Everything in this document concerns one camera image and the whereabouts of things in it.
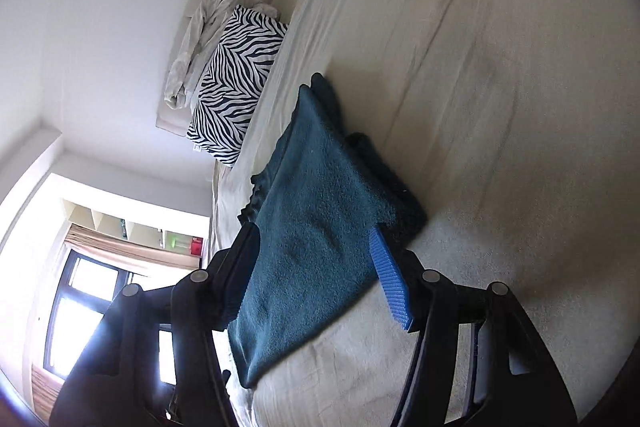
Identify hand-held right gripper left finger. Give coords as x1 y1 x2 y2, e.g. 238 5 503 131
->
49 223 262 427

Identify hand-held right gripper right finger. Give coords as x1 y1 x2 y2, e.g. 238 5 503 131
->
369 227 583 427

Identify dark green sweater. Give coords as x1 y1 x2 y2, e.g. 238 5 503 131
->
227 72 429 389

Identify beige curtain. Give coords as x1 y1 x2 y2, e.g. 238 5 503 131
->
64 224 202 271

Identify black framed window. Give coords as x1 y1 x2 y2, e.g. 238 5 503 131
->
42 252 201 383

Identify zebra print pillow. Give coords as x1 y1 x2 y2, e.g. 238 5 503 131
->
186 5 290 167

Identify white folded duvet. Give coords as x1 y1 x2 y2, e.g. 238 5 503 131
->
164 0 281 110

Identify bed with beige sheet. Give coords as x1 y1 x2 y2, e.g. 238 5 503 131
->
207 0 640 427

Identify white wall shelf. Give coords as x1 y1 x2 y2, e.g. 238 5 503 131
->
62 199 209 256

